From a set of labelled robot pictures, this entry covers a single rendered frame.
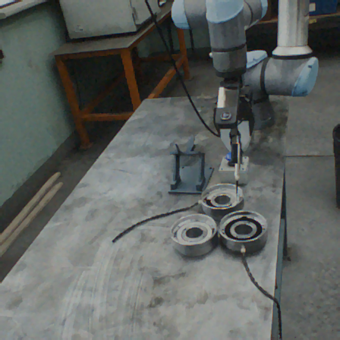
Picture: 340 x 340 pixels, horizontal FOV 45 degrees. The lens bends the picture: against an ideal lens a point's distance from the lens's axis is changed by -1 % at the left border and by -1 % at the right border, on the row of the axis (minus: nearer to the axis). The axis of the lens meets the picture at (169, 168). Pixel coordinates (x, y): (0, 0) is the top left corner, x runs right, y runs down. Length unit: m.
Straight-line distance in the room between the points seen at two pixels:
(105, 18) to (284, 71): 2.05
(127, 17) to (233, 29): 2.22
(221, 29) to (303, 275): 1.33
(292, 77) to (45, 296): 0.88
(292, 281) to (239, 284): 1.10
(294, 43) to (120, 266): 0.79
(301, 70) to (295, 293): 1.00
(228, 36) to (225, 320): 0.55
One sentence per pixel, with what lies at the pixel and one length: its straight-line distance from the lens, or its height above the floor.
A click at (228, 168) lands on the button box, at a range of 1.10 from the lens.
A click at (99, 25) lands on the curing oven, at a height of 0.88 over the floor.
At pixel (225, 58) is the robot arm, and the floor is 1.16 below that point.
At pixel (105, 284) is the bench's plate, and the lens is 0.91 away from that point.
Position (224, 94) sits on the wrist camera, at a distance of 0.91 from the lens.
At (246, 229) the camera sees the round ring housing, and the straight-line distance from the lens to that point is 0.95.
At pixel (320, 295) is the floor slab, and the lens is 1.90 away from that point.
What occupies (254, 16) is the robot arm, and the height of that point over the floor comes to 1.22.
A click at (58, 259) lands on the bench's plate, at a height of 0.80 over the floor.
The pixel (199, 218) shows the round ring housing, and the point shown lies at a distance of 0.96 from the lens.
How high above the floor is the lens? 1.42
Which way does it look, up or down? 31 degrees down
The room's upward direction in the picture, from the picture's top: 11 degrees counter-clockwise
